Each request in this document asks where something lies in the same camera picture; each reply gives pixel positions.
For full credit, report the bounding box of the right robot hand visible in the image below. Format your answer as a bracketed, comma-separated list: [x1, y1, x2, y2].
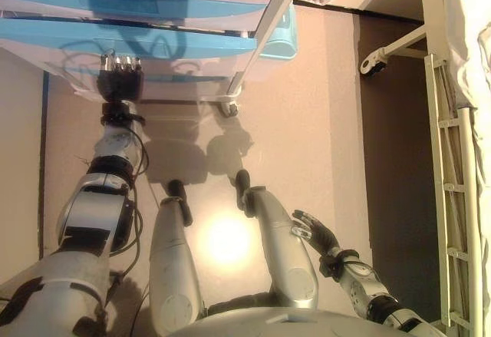
[291, 209, 341, 256]

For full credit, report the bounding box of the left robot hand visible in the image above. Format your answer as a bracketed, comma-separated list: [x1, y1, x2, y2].
[95, 55, 145, 102]

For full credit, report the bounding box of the white drawer with blue front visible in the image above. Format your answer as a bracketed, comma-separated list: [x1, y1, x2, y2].
[0, 0, 272, 33]
[0, 16, 258, 103]

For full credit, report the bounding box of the white medical drawer cart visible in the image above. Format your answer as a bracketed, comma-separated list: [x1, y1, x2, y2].
[0, 0, 298, 117]

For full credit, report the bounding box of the silver right robot leg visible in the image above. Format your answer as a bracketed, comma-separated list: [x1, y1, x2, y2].
[239, 185, 321, 311]

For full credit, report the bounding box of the silver robot leg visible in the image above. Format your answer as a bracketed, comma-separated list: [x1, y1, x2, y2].
[147, 197, 204, 337]
[239, 185, 321, 311]

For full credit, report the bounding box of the black right robot foot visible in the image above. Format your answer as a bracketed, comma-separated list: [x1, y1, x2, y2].
[232, 168, 254, 219]

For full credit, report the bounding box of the black robot foot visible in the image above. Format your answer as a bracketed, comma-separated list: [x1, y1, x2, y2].
[232, 168, 254, 219]
[166, 178, 193, 226]

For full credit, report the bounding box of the silver robot torso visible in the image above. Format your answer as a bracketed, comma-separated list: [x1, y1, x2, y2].
[164, 290, 407, 337]

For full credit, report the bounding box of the white cart caster wheel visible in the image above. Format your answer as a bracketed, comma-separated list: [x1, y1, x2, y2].
[219, 97, 239, 117]

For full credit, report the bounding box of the black left robot foot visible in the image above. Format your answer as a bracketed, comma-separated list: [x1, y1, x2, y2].
[166, 178, 193, 226]

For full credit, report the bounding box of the silver left robot leg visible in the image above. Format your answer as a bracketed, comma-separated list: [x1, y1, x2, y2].
[147, 197, 204, 337]

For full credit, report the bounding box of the light blue waste bin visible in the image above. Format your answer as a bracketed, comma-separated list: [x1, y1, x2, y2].
[259, 5, 298, 61]

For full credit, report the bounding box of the white bed caster wheel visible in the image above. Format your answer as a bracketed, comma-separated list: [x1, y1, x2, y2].
[359, 47, 387, 79]

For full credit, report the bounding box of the white bed sheet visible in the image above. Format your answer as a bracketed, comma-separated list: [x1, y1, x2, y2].
[437, 0, 491, 215]

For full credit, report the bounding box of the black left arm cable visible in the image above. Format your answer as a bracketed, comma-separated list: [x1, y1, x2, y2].
[103, 114, 151, 337]

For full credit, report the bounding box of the white bed side rail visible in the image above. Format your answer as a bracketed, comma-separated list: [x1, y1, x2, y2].
[423, 52, 484, 337]

